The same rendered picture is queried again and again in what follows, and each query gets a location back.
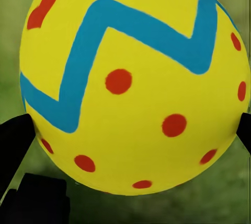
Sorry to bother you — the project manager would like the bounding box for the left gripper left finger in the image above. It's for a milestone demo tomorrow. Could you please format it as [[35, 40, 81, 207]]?
[[0, 113, 36, 201]]

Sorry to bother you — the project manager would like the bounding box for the easter egg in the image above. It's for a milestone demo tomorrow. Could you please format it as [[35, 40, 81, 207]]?
[[19, 0, 251, 195]]

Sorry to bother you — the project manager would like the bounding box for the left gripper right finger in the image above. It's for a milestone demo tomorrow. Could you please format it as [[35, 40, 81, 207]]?
[[236, 112, 251, 154]]

